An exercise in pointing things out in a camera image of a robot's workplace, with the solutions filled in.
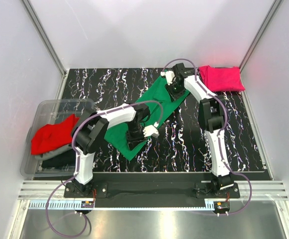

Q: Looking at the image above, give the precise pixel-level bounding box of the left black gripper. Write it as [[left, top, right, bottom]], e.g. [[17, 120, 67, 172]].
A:
[[126, 121, 148, 151]]

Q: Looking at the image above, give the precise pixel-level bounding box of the green t shirt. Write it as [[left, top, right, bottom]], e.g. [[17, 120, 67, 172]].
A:
[[104, 77, 189, 161]]

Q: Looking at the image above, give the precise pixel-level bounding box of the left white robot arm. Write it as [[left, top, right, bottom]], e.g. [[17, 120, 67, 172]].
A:
[[72, 104, 150, 197]]

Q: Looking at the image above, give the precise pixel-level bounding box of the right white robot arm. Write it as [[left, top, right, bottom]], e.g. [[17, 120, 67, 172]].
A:
[[161, 63, 234, 198]]

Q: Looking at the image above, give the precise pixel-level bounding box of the folded pink t shirt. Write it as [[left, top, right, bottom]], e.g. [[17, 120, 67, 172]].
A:
[[198, 65, 245, 92]]

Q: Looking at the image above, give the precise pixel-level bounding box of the black marble pattern mat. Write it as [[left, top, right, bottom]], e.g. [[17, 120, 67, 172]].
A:
[[61, 68, 270, 180]]

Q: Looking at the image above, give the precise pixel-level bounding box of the black t shirt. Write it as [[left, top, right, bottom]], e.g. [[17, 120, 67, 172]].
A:
[[41, 149, 76, 170]]

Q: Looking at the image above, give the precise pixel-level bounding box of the clear plastic bin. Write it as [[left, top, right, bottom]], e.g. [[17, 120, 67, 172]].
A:
[[20, 99, 94, 178]]

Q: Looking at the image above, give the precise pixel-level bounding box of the left orange connector block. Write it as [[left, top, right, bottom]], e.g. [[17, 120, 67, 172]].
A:
[[81, 201, 95, 208]]

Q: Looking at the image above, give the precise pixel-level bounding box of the orange connector block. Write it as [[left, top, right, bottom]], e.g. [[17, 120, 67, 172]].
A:
[[81, 201, 95, 208], [215, 201, 230, 210]]

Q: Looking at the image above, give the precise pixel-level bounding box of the red t shirt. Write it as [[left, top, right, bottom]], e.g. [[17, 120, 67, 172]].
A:
[[31, 114, 80, 155]]

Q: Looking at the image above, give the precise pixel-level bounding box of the right orange connector block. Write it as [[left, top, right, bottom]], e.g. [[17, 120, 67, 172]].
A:
[[215, 201, 230, 210]]

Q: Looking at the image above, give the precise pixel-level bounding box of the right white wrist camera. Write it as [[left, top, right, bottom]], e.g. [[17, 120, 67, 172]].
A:
[[160, 71, 175, 86]]

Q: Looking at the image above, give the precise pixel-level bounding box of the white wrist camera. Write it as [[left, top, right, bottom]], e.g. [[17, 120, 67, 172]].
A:
[[160, 71, 175, 86], [143, 122, 159, 138]]

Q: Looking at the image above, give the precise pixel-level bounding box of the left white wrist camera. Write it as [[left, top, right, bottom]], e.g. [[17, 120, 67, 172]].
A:
[[143, 122, 159, 138]]

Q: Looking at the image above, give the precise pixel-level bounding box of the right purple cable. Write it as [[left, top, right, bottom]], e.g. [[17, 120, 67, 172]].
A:
[[163, 58, 253, 216]]

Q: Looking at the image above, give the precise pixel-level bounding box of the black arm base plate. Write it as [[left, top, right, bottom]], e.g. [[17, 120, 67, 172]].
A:
[[64, 172, 240, 199]]

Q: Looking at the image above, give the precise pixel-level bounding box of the white slotted cable duct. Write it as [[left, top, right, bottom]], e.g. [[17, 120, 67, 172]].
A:
[[29, 199, 214, 211]]

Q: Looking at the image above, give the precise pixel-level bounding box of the right aluminium frame post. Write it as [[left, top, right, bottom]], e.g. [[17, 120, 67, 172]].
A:
[[239, 0, 284, 73]]

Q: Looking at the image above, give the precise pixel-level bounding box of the aluminium frame post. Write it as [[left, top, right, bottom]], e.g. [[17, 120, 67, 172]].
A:
[[21, 0, 68, 76], [239, 0, 284, 73]]

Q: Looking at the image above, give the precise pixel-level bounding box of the aluminium front rail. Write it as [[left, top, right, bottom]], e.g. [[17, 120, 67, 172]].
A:
[[18, 181, 288, 201]]

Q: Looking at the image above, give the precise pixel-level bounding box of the left aluminium frame post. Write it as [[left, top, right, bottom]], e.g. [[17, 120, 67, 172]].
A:
[[21, 0, 68, 76]]

